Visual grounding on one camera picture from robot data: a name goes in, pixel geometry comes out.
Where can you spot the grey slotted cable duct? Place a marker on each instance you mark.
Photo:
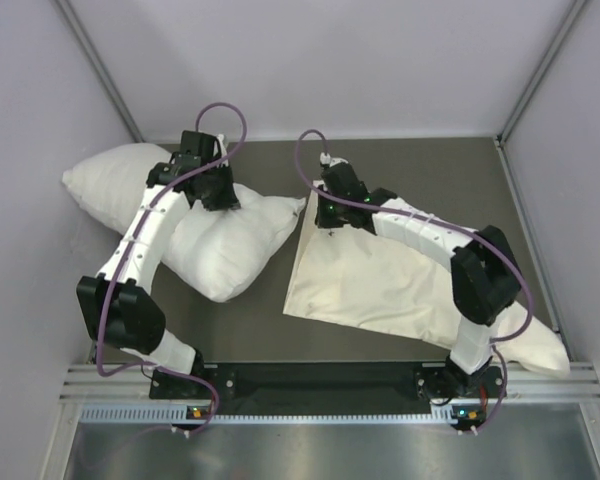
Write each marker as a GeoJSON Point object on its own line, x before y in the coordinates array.
{"type": "Point", "coordinates": [189, 415]}

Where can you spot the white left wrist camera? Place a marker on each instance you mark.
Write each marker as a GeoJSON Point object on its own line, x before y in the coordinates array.
{"type": "Point", "coordinates": [220, 149]}

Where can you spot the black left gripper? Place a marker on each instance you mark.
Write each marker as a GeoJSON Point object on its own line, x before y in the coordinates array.
{"type": "Point", "coordinates": [228, 200]}

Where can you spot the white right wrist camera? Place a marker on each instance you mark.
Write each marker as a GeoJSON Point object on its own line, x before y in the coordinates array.
{"type": "Point", "coordinates": [327, 161]}

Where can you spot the left aluminium corner post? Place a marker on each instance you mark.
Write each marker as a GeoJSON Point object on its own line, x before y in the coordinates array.
{"type": "Point", "coordinates": [78, 31]}

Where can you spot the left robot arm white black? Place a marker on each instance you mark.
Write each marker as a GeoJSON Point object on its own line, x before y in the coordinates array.
{"type": "Point", "coordinates": [116, 303]}

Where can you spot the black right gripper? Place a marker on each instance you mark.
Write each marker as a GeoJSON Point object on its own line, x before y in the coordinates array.
{"type": "Point", "coordinates": [323, 221]}

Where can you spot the cream pillowcase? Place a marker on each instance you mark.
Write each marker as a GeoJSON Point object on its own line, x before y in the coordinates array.
{"type": "Point", "coordinates": [398, 281]}

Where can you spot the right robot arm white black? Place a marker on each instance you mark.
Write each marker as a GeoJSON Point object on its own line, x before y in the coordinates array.
{"type": "Point", "coordinates": [484, 274]}

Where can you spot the white pillow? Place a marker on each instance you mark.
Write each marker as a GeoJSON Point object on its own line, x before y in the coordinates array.
{"type": "Point", "coordinates": [219, 254]}

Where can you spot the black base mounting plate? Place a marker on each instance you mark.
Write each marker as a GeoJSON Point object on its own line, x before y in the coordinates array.
{"type": "Point", "coordinates": [343, 387]}

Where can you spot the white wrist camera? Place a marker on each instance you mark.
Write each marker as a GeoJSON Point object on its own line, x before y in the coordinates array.
{"type": "Point", "coordinates": [327, 161]}
{"type": "Point", "coordinates": [220, 149]}

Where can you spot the right aluminium corner post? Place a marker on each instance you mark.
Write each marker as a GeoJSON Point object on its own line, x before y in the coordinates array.
{"type": "Point", "coordinates": [557, 40]}

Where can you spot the aluminium corner post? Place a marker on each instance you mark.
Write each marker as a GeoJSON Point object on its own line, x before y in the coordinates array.
{"type": "Point", "coordinates": [557, 40]}
{"type": "Point", "coordinates": [78, 31]}

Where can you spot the aluminium frame rail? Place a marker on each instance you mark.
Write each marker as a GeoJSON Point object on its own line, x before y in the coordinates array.
{"type": "Point", "coordinates": [83, 384]}

